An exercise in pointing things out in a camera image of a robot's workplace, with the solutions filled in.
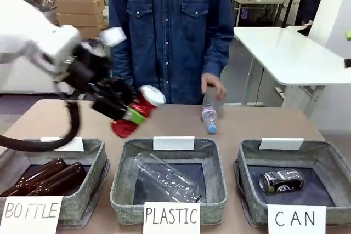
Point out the person torso denim shirt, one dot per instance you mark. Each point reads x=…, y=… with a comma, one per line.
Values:
x=170, y=39

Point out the white PLASTIC label card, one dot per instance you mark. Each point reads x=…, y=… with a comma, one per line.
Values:
x=171, y=217

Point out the grey background desk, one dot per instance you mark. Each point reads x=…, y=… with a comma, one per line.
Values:
x=255, y=2

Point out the white card behind bottle basket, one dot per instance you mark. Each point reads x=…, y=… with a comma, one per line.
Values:
x=76, y=145

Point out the black item on white table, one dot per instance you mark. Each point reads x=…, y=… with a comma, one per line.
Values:
x=305, y=29

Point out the grey felt can basket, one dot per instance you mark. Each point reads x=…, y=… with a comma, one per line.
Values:
x=338, y=168

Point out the person right forearm denim sleeve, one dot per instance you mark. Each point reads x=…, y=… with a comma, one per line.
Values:
x=120, y=61

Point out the small water bottle blue cap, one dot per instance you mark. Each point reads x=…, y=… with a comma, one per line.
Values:
x=209, y=114

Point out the person left hand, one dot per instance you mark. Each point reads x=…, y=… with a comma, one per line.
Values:
x=214, y=79

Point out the white card behind can basket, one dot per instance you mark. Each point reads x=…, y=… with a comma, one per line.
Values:
x=281, y=144

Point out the white background table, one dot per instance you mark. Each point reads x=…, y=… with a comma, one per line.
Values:
x=274, y=53

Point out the grey felt plastic basket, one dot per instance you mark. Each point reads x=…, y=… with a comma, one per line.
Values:
x=216, y=179

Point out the white card behind plastic basket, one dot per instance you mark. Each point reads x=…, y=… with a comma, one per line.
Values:
x=174, y=143

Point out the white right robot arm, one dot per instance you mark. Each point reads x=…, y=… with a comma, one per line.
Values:
x=334, y=12

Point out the small cardboard box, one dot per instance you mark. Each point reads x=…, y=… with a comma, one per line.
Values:
x=89, y=32

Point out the grey felt bottle basket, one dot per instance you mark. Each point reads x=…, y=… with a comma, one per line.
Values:
x=90, y=179

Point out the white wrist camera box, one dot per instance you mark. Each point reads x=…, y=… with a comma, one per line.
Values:
x=113, y=36

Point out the white CAN label card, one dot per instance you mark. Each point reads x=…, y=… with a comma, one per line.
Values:
x=296, y=219

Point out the flat cardboard box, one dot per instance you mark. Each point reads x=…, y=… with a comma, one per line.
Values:
x=79, y=19

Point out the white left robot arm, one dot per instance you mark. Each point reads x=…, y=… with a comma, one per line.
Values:
x=27, y=34

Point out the brown glass bottle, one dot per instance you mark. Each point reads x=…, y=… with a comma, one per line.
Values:
x=63, y=176
x=35, y=173

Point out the large clear plastic bottle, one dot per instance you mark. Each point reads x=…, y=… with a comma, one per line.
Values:
x=164, y=182

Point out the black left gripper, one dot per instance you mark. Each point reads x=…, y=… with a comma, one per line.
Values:
x=107, y=94

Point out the crushed red soda can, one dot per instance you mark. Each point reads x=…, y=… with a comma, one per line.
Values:
x=145, y=109

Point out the white BOTTLE label card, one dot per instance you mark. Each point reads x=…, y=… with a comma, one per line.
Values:
x=30, y=213

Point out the person left forearm denim sleeve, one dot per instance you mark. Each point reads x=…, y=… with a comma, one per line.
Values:
x=219, y=53

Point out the crushed black soda can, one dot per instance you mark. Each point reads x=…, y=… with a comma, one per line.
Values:
x=282, y=180

